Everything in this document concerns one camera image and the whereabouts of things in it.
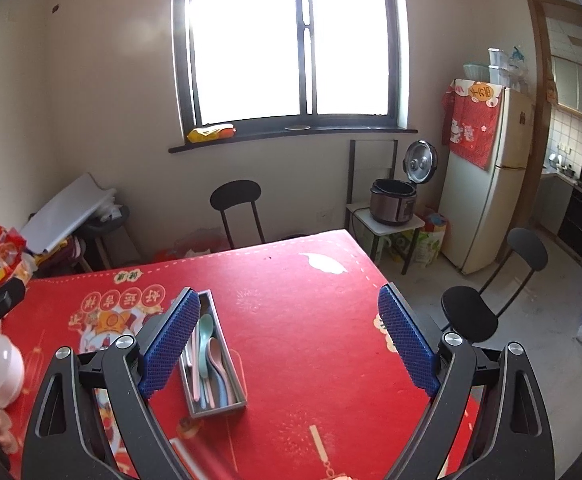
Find yellow snack bag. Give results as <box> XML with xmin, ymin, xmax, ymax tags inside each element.
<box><xmin>186</xmin><ymin>122</ymin><xmax>236</xmax><ymax>144</ymax></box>

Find steel utensil tray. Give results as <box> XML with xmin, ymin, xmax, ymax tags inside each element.
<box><xmin>168</xmin><ymin>289</ymin><xmax>248</xmax><ymax>420</ymax></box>

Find translucent red plastic bag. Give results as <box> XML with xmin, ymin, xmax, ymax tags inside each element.
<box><xmin>153</xmin><ymin>230</ymin><xmax>232</xmax><ymax>263</ymax></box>

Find wooden door frame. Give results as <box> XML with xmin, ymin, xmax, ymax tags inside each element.
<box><xmin>525</xmin><ymin>0</ymin><xmax>582</xmax><ymax>233</ymax></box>

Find green and white bag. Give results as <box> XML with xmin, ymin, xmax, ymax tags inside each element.
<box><xmin>388</xmin><ymin>212</ymin><xmax>446</xmax><ymax>268</ymax></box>

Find black metal frame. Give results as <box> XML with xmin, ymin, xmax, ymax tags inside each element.
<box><xmin>348</xmin><ymin>138</ymin><xmax>399</xmax><ymax>206</ymax></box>

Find red printed cloth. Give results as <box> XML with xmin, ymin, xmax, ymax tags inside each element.
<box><xmin>440</xmin><ymin>79</ymin><xmax>504</xmax><ymax>170</ymax></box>

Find pink chopstick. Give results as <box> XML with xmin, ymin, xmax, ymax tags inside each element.
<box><xmin>191</xmin><ymin>340</ymin><xmax>203</xmax><ymax>403</ymax></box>

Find white foam boards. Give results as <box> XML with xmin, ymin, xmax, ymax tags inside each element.
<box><xmin>18</xmin><ymin>172</ymin><xmax>119</xmax><ymax>256</ymax></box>

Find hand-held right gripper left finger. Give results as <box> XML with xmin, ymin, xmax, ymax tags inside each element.
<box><xmin>21</xmin><ymin>286</ymin><xmax>202</xmax><ymax>480</ymax></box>

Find window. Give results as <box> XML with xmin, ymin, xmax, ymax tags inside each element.
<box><xmin>168</xmin><ymin>0</ymin><xmax>419</xmax><ymax>155</ymax></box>

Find black round chair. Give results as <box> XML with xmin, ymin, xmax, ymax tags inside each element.
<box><xmin>440</xmin><ymin>227</ymin><xmax>549</xmax><ymax>346</ymax></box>
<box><xmin>210</xmin><ymin>179</ymin><xmax>266</xmax><ymax>251</ymax></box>

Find clear plastic containers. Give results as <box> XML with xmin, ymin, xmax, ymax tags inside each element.
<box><xmin>487</xmin><ymin>47</ymin><xmax>532</xmax><ymax>93</ymax></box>

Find red printed table mat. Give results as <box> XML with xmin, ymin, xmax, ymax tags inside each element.
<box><xmin>0</xmin><ymin>229</ymin><xmax>486</xmax><ymax>480</ymax></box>

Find small white table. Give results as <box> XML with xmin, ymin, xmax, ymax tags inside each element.
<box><xmin>346</xmin><ymin>201</ymin><xmax>426</xmax><ymax>276</ymax></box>

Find white refrigerator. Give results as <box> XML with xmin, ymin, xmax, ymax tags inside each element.
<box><xmin>438</xmin><ymin>79</ymin><xmax>536</xmax><ymax>276</ymax></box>

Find kitchen wall cabinets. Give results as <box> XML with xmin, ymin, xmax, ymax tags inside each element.
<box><xmin>551</xmin><ymin>55</ymin><xmax>582</xmax><ymax>126</ymax></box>

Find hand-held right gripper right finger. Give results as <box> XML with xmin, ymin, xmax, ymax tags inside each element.
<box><xmin>377</xmin><ymin>282</ymin><xmax>556</xmax><ymax>480</ymax></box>

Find mint green spoon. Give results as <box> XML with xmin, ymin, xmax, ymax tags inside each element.
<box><xmin>197</xmin><ymin>314</ymin><xmax>216</xmax><ymax>381</ymax></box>

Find electric pressure cooker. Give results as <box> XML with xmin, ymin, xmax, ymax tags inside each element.
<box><xmin>369</xmin><ymin>139</ymin><xmax>439</xmax><ymax>227</ymax></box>

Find black stool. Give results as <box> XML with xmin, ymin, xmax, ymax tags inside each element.
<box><xmin>78</xmin><ymin>205</ymin><xmax>144</xmax><ymax>271</ymax></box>

